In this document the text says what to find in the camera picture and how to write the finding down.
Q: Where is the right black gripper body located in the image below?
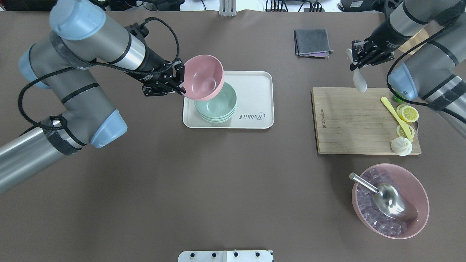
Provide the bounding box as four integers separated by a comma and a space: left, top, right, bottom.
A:
361, 22, 394, 66

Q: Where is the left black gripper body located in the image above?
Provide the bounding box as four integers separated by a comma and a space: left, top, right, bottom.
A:
140, 59, 185, 96

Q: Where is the small pink bowl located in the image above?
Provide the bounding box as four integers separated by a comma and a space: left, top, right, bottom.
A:
182, 55, 225, 101

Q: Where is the white ceramic spoon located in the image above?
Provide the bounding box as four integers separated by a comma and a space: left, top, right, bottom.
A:
346, 48, 367, 93

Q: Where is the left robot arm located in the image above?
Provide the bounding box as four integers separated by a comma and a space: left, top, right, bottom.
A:
1, 0, 185, 192

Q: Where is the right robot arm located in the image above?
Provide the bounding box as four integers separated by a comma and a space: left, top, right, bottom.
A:
349, 0, 466, 136

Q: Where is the lower green bowl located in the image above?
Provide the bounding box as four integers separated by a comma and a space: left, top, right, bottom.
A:
198, 108, 236, 124

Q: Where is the large pink ice bowl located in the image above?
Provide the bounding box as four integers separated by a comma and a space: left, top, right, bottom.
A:
351, 163, 430, 240

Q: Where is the purple cloth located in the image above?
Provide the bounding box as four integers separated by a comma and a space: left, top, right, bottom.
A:
296, 52, 329, 59

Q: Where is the wooden cup rack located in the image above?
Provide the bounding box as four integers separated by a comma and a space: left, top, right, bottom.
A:
398, 29, 430, 55

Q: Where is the grey folded cloth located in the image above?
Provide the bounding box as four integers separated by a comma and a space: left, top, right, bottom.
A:
293, 28, 333, 53

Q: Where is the lower hidden lemon slice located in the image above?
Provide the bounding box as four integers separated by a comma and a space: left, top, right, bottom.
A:
395, 103, 408, 119

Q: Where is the upper lemon slice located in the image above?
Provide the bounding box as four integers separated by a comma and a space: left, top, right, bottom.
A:
401, 106, 419, 123

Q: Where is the cream rabbit tray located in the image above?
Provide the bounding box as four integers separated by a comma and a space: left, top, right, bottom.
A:
182, 70, 275, 129

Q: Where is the wooden cutting board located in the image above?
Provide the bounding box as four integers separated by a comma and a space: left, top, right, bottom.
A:
311, 87, 422, 155

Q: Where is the yellow plastic knife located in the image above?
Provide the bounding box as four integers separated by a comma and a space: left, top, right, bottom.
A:
380, 97, 413, 142

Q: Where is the lemon slice under knife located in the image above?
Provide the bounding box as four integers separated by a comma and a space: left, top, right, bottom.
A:
396, 125, 416, 139

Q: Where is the white toy bun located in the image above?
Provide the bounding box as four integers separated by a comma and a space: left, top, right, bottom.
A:
390, 137, 412, 156

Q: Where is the metal ice scoop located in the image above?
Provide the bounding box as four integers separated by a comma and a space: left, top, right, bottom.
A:
348, 172, 418, 222

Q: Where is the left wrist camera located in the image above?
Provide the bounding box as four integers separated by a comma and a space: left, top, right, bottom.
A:
125, 21, 149, 39

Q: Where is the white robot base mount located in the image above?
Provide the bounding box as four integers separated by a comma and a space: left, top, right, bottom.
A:
178, 250, 274, 262

